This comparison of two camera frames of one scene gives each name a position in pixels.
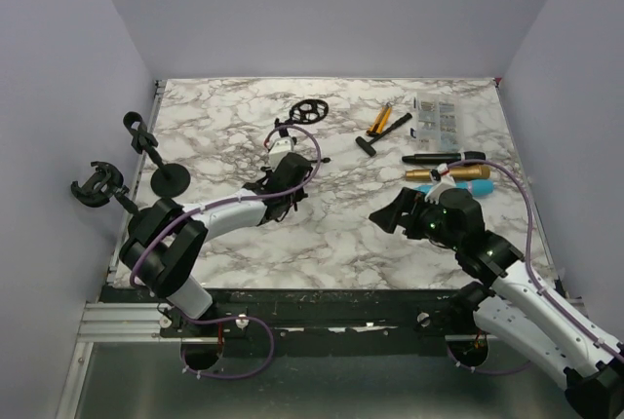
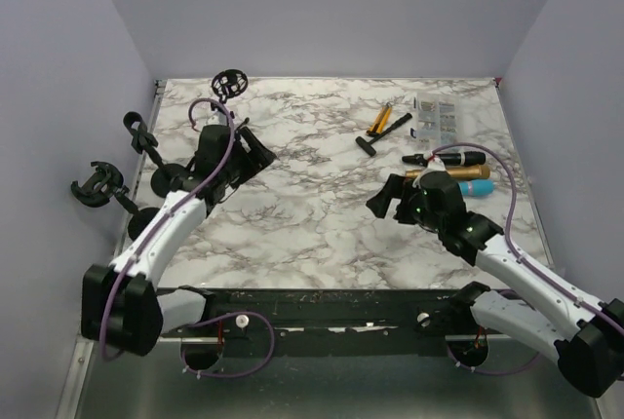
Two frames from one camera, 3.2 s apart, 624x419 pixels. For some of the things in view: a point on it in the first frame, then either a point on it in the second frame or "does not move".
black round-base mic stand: (170, 179) does not move
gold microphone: (459, 172) does not move
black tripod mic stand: (306, 111) -> (228, 83)
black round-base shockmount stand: (106, 183) does not move
